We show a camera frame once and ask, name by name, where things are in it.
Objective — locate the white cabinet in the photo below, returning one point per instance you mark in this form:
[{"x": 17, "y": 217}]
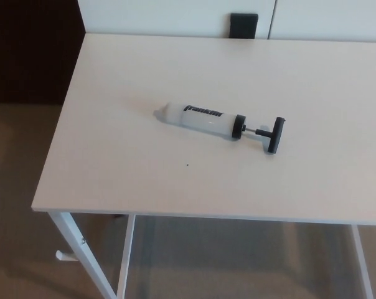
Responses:
[{"x": 325, "y": 17}]

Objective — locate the white hook on desk leg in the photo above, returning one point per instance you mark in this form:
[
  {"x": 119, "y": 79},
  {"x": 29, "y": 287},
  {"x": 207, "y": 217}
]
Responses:
[{"x": 66, "y": 256}]

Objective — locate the white desk with metal frame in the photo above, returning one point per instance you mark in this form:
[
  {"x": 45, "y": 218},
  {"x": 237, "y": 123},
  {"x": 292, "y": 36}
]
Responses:
[{"x": 237, "y": 180}]

